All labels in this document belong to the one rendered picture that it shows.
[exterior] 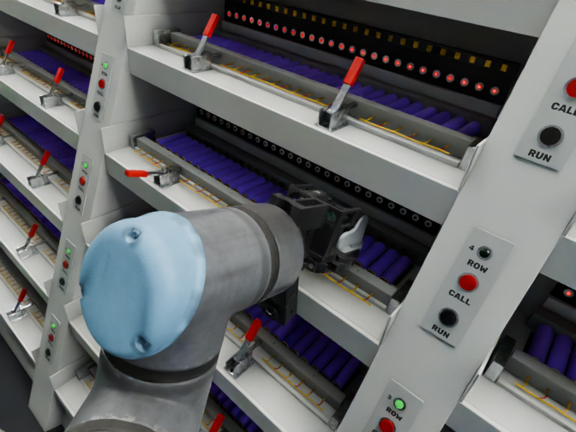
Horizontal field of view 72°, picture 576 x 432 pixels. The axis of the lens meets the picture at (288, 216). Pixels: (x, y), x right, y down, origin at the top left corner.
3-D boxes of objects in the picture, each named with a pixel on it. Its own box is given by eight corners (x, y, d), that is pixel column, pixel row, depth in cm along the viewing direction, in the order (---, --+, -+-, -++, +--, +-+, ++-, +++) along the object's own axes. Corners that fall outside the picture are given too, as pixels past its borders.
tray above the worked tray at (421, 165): (445, 227, 42) (499, 100, 34) (129, 73, 71) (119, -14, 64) (500, 170, 56) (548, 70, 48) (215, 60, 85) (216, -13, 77)
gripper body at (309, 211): (365, 208, 46) (316, 219, 36) (339, 271, 49) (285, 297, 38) (312, 183, 49) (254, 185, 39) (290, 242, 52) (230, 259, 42)
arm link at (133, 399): (38, 521, 27) (57, 377, 24) (108, 399, 38) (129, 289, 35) (171, 546, 28) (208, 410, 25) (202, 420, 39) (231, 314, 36)
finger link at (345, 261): (369, 255, 50) (331, 263, 44) (364, 265, 51) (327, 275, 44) (340, 237, 53) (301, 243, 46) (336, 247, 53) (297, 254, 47)
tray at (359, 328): (371, 369, 48) (392, 317, 43) (107, 173, 77) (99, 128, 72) (436, 287, 61) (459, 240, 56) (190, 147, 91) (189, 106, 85)
